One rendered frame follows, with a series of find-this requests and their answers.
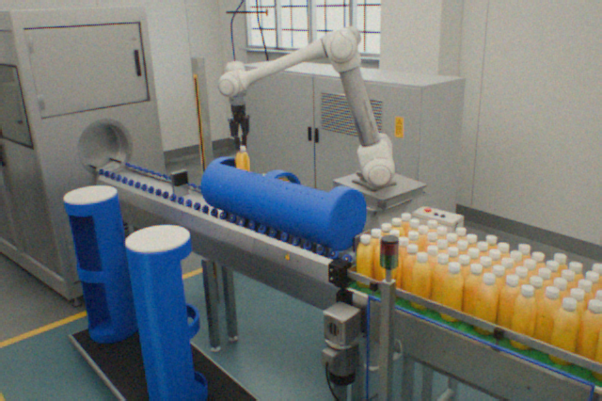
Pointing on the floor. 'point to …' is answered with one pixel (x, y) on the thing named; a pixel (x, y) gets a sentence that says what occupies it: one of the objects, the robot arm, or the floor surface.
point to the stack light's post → (387, 340)
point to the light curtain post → (205, 142)
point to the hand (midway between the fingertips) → (241, 142)
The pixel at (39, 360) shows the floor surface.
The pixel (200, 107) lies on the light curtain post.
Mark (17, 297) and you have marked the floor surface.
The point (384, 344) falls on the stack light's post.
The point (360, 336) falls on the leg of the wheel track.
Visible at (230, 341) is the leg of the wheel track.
